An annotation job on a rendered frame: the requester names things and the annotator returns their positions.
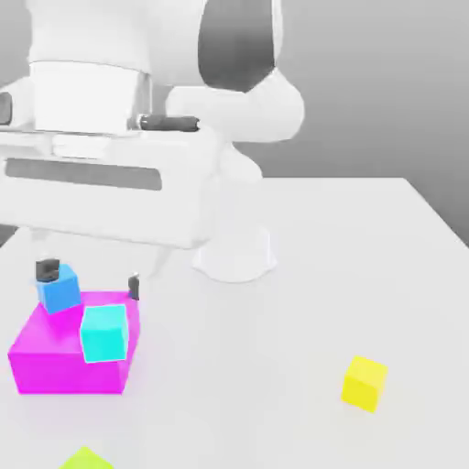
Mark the small blue cube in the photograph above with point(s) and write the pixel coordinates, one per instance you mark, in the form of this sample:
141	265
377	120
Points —
60	293

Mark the small yellow cube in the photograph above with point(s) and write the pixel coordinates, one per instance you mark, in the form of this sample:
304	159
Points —
362	384

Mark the small cyan cube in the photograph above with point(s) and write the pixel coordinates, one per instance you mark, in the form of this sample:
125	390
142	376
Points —
104	335

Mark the small lime cube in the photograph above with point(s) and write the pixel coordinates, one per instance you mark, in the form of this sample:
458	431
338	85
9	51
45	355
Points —
86	460

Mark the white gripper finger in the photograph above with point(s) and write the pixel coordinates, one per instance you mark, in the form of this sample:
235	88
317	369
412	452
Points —
134	287
47	269

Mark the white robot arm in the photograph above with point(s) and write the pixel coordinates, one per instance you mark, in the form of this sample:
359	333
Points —
263	113

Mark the large magenta box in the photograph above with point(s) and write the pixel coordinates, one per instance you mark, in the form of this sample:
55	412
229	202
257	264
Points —
47	366

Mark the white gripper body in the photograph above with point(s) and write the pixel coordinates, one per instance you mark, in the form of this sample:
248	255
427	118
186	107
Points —
110	212

